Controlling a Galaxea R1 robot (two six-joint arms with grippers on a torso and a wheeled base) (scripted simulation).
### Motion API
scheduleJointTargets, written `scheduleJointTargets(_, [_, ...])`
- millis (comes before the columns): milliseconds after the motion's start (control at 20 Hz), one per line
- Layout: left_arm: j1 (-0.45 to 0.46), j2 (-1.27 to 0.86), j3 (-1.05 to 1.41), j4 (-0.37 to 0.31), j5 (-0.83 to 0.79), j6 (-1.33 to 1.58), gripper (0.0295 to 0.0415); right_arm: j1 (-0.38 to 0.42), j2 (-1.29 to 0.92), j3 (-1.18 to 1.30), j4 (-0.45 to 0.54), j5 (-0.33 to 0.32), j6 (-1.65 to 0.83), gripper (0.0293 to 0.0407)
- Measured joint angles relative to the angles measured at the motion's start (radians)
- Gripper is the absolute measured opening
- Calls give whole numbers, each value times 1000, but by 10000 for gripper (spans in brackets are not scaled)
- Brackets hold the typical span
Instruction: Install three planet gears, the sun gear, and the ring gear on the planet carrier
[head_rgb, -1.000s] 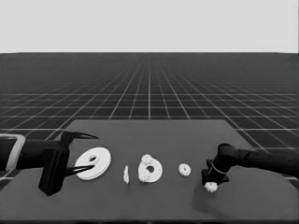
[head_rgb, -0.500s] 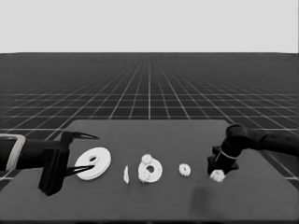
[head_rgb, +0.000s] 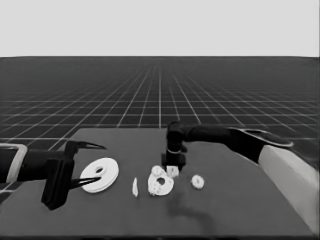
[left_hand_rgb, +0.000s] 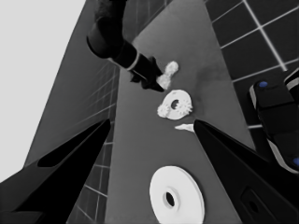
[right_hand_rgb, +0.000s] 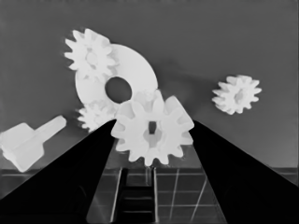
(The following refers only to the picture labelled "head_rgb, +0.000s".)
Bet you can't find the large thick white disc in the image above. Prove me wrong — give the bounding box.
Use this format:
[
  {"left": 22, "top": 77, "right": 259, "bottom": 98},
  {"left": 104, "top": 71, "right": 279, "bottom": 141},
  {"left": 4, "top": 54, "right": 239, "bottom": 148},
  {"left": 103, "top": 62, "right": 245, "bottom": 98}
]
[{"left": 79, "top": 157, "right": 120, "bottom": 194}]

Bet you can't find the small thin white T-shaped piece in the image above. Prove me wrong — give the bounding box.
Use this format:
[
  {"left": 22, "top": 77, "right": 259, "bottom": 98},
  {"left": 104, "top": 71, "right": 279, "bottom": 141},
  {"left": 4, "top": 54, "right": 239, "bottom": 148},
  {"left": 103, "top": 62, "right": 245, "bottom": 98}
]
[{"left": 131, "top": 176, "right": 140, "bottom": 198}]

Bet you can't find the white round carrier with pins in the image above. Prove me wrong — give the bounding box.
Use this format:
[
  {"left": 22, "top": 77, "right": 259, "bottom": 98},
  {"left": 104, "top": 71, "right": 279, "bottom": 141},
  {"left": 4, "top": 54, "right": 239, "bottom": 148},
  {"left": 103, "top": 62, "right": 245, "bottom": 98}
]
[{"left": 147, "top": 168, "right": 175, "bottom": 197}]

